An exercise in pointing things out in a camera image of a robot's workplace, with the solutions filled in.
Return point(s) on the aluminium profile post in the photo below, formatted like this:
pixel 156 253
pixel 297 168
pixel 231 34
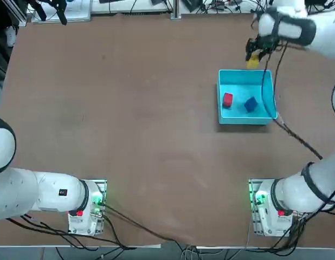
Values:
pixel 175 10

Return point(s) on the yellow cube block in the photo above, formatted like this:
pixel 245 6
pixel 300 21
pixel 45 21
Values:
pixel 252 62

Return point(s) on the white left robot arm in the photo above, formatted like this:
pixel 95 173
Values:
pixel 48 195

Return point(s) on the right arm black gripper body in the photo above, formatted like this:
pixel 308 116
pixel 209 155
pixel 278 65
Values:
pixel 266 44

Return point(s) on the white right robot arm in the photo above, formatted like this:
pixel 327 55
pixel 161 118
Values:
pixel 297 189

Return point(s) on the blue cube block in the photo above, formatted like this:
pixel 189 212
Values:
pixel 250 104

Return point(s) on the cyan plastic box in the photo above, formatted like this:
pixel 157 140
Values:
pixel 238 119

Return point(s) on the aluminium frame rail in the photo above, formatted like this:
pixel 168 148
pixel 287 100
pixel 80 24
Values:
pixel 19 16

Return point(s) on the black power adapter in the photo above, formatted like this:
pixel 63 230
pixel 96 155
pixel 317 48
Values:
pixel 193 5

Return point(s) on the red cube block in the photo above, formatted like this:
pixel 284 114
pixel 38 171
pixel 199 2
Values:
pixel 227 100

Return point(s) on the white flat tray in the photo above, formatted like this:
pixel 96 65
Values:
pixel 78 10

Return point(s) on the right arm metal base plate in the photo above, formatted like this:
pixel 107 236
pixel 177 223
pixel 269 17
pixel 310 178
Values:
pixel 252 216

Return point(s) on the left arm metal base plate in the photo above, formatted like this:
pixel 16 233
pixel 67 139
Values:
pixel 102 187

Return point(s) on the person's foot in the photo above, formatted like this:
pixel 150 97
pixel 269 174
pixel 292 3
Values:
pixel 11 36

